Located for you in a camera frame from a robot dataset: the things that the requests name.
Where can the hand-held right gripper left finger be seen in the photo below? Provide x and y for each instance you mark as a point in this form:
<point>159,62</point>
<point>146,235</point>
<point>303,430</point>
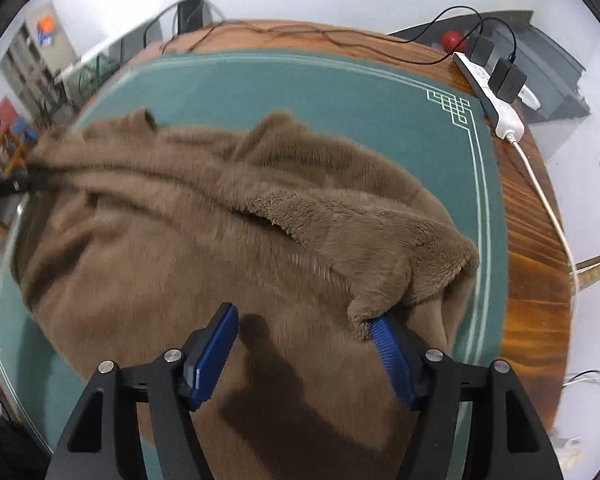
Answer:
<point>212,355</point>

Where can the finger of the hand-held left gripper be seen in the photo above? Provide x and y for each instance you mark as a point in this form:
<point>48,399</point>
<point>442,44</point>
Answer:
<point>7,186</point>

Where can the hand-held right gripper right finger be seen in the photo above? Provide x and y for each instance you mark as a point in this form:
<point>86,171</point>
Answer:
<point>392,360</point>

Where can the brown fleece garment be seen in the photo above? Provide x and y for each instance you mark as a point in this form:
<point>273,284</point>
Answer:
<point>180,240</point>

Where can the grey glass-door cabinet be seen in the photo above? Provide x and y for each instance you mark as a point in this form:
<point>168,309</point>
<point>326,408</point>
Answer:
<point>35,70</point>

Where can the orange box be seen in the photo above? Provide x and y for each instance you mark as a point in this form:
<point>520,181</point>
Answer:
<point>45,25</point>

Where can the glass top table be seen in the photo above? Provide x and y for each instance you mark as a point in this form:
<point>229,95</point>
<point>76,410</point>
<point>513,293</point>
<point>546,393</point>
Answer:
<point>115,55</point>

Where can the wooden broom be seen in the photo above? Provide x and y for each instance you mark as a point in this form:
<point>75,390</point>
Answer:
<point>595,270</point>

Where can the person's black jacket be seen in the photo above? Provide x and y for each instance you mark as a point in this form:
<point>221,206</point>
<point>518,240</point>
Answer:
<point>10,450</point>

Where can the black metal chair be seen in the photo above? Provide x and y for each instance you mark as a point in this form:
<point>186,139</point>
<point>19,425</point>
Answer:
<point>192,12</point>

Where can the white power strip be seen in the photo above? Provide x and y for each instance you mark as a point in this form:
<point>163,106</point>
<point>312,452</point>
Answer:
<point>495,105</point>

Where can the grey box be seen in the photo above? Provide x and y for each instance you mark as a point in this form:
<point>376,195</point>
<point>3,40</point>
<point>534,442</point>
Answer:
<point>555,85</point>

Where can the red ball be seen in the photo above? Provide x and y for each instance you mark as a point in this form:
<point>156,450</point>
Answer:
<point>452,41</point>

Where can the red wall panel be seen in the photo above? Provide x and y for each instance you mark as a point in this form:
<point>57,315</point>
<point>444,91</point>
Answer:
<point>4,112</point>

